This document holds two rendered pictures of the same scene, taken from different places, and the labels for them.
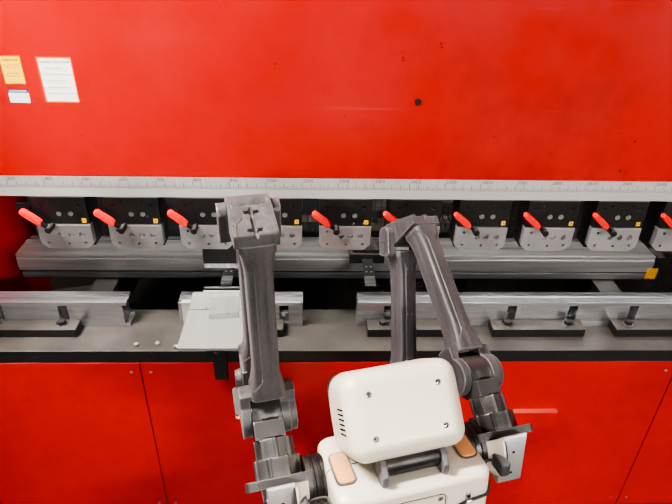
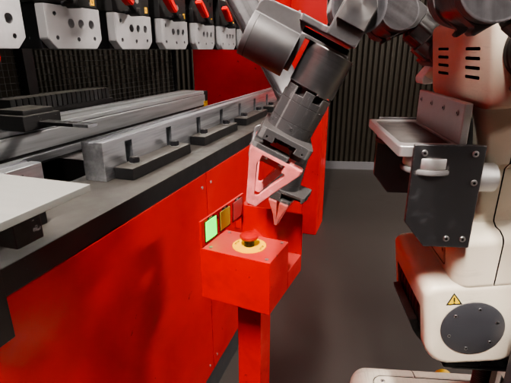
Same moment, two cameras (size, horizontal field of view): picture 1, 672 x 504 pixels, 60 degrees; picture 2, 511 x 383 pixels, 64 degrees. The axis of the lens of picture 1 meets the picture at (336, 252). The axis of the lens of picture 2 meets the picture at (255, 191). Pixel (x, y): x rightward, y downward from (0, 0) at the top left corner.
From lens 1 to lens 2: 1.39 m
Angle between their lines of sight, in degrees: 62
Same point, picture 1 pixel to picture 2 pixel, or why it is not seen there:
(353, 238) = (84, 28)
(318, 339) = (94, 203)
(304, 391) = (112, 290)
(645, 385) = not seen: hidden behind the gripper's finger
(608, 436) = not seen: hidden behind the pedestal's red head
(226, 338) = (37, 191)
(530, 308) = (205, 117)
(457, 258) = (109, 113)
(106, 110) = not seen: outside the picture
